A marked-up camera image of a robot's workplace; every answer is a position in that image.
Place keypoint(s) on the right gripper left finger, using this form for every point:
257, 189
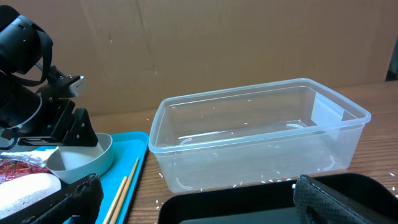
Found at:
78, 202

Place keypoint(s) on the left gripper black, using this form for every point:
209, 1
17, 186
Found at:
54, 122

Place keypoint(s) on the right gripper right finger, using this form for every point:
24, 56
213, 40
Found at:
343, 198

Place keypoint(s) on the grey bowl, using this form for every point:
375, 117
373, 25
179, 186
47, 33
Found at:
55, 165

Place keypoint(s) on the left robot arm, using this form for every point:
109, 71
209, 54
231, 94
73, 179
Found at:
36, 98

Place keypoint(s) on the wooden chopstick left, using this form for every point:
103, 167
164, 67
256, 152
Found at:
115, 201

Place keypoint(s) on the wooden chopstick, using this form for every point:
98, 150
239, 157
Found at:
122, 195
115, 201

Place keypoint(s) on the wooden chopstick right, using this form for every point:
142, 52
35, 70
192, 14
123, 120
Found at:
122, 195

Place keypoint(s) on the crumpled white paper napkin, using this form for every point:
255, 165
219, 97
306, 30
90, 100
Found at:
37, 156

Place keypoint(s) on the teal plastic serving tray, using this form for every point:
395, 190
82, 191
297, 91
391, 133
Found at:
123, 153

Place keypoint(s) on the black plastic tray bin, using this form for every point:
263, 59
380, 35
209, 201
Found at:
266, 203

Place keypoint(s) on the large white dirty plate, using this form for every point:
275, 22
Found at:
24, 191

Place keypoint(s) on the red snack wrapper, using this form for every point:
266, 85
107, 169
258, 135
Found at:
13, 169

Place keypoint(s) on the clear plastic container bin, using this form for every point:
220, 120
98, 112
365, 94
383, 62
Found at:
254, 134

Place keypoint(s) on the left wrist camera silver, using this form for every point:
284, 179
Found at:
76, 88

